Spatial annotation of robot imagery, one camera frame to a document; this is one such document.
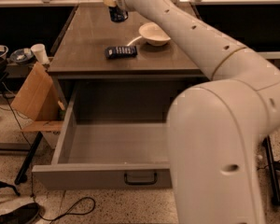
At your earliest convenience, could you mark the brown cardboard box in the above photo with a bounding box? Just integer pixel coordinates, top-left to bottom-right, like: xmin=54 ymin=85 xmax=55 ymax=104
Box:
xmin=10 ymin=61 xmax=65 ymax=133

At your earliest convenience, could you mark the white paper cup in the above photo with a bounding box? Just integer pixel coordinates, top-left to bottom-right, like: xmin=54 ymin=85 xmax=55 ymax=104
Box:
xmin=31 ymin=44 xmax=49 ymax=64

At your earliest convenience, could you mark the blue pepsi can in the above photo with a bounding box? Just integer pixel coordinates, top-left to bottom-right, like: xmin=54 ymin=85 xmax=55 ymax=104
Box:
xmin=108 ymin=6 xmax=128 ymax=22

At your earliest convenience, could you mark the grey cabinet with glossy top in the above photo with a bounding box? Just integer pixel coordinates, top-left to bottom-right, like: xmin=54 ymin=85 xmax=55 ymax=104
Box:
xmin=49 ymin=4 xmax=207 ymax=109

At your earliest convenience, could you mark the black table leg left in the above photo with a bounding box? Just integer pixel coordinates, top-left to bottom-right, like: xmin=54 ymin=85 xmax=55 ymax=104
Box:
xmin=14 ymin=132 xmax=43 ymax=185

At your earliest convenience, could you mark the black drawer handle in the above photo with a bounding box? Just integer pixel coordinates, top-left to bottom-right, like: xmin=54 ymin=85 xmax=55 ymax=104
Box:
xmin=123 ymin=172 xmax=158 ymax=186

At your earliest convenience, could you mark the black cable on floor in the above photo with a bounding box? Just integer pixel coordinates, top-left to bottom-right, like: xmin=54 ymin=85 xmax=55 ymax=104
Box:
xmin=30 ymin=171 xmax=97 ymax=222

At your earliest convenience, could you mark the black shoe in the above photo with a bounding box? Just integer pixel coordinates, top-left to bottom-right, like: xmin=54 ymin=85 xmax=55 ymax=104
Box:
xmin=0 ymin=203 xmax=40 ymax=224

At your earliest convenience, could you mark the dark blue snack bag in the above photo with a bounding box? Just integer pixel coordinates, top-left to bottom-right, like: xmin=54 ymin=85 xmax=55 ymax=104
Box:
xmin=105 ymin=46 xmax=137 ymax=59

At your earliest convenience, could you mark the open grey top drawer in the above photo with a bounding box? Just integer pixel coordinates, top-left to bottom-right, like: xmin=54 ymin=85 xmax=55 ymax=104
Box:
xmin=33 ymin=81 xmax=171 ymax=189

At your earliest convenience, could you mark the blue bowl with scraps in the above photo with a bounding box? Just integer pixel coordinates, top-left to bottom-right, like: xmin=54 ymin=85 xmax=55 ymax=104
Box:
xmin=10 ymin=48 xmax=35 ymax=64

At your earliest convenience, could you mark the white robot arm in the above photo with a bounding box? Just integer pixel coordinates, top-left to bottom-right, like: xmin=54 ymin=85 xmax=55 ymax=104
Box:
xmin=104 ymin=0 xmax=280 ymax=224

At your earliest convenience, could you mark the black stand leg right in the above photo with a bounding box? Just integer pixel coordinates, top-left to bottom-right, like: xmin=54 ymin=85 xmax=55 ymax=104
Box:
xmin=262 ymin=136 xmax=280 ymax=206

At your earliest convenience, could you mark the white paper bowl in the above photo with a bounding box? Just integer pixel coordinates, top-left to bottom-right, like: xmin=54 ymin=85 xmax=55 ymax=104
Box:
xmin=138 ymin=22 xmax=171 ymax=47

